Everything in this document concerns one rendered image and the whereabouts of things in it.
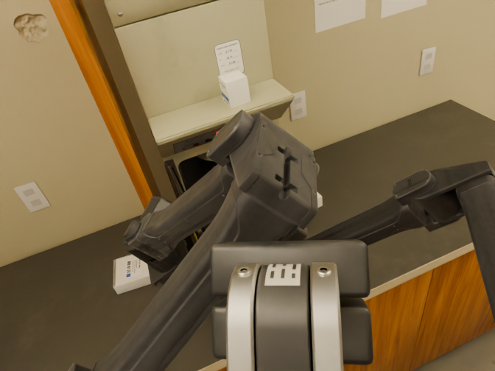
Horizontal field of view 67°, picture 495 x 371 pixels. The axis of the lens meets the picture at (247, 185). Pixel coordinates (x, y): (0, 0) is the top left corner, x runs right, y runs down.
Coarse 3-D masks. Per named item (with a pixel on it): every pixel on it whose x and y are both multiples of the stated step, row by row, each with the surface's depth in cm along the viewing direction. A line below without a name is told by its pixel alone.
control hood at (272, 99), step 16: (272, 80) 91; (256, 96) 86; (272, 96) 84; (288, 96) 84; (176, 112) 86; (192, 112) 85; (208, 112) 84; (224, 112) 82; (272, 112) 88; (160, 128) 82; (176, 128) 80; (192, 128) 79; (208, 128) 81; (160, 144) 78
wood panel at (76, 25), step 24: (72, 0) 68; (72, 24) 63; (72, 48) 65; (96, 48) 88; (96, 72) 68; (96, 96) 71; (120, 96) 117; (120, 120) 75; (120, 144) 78; (144, 168) 100; (144, 192) 86
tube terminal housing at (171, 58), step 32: (224, 0) 78; (256, 0) 81; (128, 32) 75; (160, 32) 77; (192, 32) 79; (224, 32) 82; (256, 32) 85; (128, 64) 78; (160, 64) 81; (192, 64) 83; (256, 64) 89; (160, 96) 84; (192, 96) 87
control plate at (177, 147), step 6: (210, 132) 84; (192, 138) 83; (198, 138) 85; (204, 138) 87; (174, 144) 82; (180, 144) 84; (186, 144) 86; (192, 144) 88; (174, 150) 87; (180, 150) 89
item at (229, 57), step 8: (232, 40) 83; (216, 48) 83; (224, 48) 84; (232, 48) 84; (240, 48) 85; (216, 56) 84; (224, 56) 85; (232, 56) 85; (240, 56) 86; (224, 64) 86; (232, 64) 86; (240, 64) 87; (224, 72) 87
